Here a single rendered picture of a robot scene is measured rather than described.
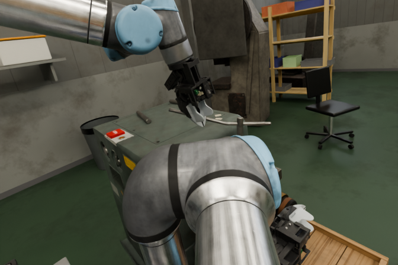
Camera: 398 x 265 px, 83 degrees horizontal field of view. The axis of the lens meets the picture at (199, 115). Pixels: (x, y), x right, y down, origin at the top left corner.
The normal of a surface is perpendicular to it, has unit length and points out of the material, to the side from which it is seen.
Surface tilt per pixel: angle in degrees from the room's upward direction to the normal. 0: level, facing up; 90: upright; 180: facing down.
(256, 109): 90
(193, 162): 31
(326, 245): 0
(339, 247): 0
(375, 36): 90
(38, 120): 90
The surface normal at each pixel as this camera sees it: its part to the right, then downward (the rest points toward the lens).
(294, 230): -0.15, -0.94
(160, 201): -0.15, 0.26
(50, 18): 0.29, 0.65
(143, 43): 0.42, 0.21
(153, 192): -0.29, -0.01
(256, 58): -0.55, 0.34
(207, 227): -0.72, -0.64
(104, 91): 0.71, 0.12
